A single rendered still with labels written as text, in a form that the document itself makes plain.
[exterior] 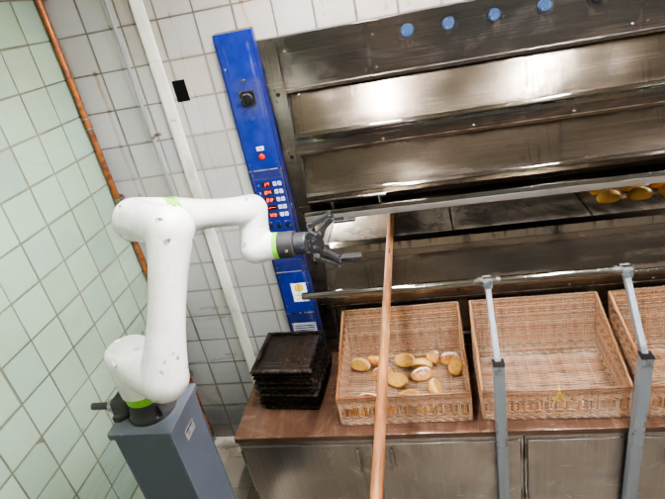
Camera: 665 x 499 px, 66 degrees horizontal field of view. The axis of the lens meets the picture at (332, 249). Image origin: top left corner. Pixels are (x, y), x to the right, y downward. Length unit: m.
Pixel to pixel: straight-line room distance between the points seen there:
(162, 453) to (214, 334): 1.18
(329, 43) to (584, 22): 0.91
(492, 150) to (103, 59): 1.61
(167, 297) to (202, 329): 1.43
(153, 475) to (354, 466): 0.95
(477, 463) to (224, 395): 1.44
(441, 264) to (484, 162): 0.51
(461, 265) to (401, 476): 0.96
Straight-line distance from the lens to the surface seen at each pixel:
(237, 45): 2.13
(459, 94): 2.10
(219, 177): 2.33
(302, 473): 2.50
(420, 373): 2.40
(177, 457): 1.70
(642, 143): 2.31
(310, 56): 2.12
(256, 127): 2.17
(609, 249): 2.49
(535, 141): 2.21
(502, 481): 2.37
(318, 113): 2.14
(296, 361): 2.32
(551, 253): 2.43
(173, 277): 1.35
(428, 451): 2.32
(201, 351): 2.89
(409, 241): 2.30
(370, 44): 2.08
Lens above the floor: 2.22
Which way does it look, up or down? 26 degrees down
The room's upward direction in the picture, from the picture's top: 12 degrees counter-clockwise
